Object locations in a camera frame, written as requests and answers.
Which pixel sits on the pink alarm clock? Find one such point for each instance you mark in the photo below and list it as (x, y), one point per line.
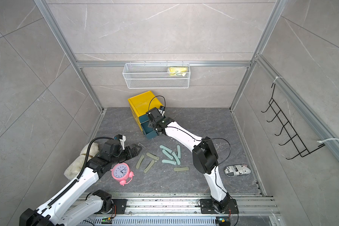
(122, 173)

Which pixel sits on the yellow drawer cabinet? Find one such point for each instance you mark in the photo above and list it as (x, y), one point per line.
(139, 106)

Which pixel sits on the white plush dog toy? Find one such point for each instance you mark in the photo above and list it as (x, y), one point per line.
(75, 167)

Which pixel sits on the yellow sponge in basket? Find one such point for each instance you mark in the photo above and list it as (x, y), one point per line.
(177, 71)

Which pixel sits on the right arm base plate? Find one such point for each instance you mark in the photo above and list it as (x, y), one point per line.
(211, 206)

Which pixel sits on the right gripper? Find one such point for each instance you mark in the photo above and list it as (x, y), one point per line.
(151, 124)

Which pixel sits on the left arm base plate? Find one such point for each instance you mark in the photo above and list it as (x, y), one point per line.
(116, 206)

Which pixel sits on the white wire wall basket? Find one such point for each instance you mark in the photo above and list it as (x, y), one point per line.
(154, 76)

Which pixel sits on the olive knife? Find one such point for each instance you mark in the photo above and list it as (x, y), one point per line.
(156, 158)
(146, 170)
(139, 162)
(178, 169)

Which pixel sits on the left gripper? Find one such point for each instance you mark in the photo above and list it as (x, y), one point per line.
(130, 155)

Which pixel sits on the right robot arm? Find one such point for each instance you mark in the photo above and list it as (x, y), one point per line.
(204, 153)

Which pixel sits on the mint knife horizontal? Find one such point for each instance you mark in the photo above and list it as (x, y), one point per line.
(169, 162)

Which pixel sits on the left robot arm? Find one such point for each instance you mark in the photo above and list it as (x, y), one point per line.
(57, 211)

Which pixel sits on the black wire hook rack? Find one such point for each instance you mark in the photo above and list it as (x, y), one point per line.
(288, 129)

